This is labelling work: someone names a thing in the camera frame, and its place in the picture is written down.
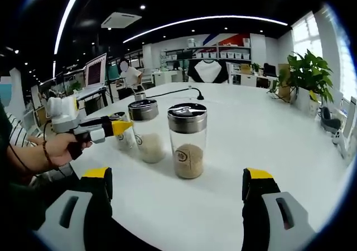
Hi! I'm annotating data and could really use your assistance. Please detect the black and white shirt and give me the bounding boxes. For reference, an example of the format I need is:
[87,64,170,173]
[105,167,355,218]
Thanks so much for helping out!
[187,59,228,84]

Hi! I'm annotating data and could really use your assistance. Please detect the teal panel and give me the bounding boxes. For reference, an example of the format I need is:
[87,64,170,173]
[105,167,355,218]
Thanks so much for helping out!
[107,65,121,81]

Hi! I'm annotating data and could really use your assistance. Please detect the ceiling air conditioner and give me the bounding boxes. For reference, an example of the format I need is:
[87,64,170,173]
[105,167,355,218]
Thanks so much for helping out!
[100,10,143,30]

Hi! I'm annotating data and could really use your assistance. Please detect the tall seasoning bottle brown contents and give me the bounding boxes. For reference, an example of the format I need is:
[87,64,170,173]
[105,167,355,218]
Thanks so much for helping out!
[167,103,209,180]

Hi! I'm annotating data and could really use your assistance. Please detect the white laptop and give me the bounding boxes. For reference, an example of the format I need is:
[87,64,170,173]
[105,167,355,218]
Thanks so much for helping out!
[75,52,108,101]

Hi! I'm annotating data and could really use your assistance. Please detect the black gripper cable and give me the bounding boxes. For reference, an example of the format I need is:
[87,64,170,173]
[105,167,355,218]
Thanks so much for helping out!
[41,119,54,147]

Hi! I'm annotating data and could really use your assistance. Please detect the narrow window with blinds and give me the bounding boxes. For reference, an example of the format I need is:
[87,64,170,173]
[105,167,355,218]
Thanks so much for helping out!
[291,11,321,58]

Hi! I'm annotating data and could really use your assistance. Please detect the brown cardboard box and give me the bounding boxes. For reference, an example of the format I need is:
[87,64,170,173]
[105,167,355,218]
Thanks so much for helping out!
[277,63,293,103]

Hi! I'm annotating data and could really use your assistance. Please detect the white cabinet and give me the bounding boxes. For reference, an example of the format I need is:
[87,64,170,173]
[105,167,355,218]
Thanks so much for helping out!
[153,70,184,86]

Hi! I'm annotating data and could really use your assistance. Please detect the person's left hand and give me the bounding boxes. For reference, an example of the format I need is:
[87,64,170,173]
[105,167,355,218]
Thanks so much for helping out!
[49,135,93,168]

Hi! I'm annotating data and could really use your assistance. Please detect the grey headphones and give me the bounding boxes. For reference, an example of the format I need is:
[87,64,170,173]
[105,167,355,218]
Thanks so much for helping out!
[319,107,343,134]

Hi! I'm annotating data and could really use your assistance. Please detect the tall seasoning bottle white contents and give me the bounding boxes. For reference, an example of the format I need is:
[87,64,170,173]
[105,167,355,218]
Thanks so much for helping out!
[127,98,167,164]

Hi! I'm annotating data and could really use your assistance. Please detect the black laptop stand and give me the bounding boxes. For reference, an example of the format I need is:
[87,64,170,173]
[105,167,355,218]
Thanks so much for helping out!
[83,89,109,115]

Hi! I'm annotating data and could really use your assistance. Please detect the wide window with blinds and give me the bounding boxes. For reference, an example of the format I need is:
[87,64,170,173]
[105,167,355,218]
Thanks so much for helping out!
[331,11,357,104]

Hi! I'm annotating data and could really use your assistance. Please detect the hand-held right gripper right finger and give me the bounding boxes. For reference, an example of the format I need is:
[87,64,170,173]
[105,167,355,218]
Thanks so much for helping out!
[241,167,318,251]

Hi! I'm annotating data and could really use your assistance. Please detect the tall white tumbler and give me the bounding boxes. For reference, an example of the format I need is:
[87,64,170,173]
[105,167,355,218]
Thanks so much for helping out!
[343,96,357,140]

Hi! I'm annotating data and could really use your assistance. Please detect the small seasoning bottle white contents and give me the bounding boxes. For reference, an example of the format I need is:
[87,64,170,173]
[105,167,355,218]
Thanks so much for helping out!
[111,110,137,152]

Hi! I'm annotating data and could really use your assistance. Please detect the green potted plant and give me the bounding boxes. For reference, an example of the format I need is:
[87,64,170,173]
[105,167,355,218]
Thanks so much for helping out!
[267,49,334,118]

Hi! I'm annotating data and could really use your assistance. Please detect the row of white storage bins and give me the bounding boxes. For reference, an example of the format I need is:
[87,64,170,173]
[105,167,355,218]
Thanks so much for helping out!
[195,52,250,59]

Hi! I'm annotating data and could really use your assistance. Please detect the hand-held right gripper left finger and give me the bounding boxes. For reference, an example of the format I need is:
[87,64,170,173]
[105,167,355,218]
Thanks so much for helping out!
[32,166,114,251]

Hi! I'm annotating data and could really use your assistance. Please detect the white game controller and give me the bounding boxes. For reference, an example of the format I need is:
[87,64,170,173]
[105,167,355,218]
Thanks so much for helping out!
[331,130,349,155]

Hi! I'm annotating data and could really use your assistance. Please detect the metal storage shelf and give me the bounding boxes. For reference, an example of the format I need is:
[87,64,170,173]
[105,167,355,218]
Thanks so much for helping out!
[164,46,252,61]

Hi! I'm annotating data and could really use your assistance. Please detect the dark red bead bracelet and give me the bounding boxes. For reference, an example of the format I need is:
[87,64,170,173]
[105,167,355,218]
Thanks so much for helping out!
[41,141,56,170]

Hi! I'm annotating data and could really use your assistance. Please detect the black power cable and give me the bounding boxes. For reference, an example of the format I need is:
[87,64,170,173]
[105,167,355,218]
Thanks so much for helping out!
[150,85,205,101]

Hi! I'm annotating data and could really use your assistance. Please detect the long ceiling light strip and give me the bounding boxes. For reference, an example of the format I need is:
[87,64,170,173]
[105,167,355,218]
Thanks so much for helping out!
[54,0,88,55]
[122,15,288,44]

